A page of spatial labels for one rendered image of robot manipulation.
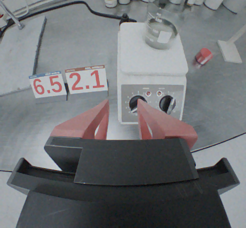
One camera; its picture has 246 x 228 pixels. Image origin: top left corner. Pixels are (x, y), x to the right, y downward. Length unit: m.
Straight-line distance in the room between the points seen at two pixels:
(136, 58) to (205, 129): 0.23
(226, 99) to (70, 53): 0.45
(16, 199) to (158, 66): 0.47
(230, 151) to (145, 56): 0.32
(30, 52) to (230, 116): 0.61
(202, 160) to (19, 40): 0.66
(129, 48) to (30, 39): 0.36
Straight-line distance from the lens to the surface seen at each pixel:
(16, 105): 0.39
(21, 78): 0.40
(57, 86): 0.30
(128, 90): 0.20
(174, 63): 0.22
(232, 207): 0.45
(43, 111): 0.32
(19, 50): 0.48
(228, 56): 0.47
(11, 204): 0.45
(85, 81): 0.27
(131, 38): 0.23
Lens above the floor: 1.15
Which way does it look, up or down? 77 degrees down
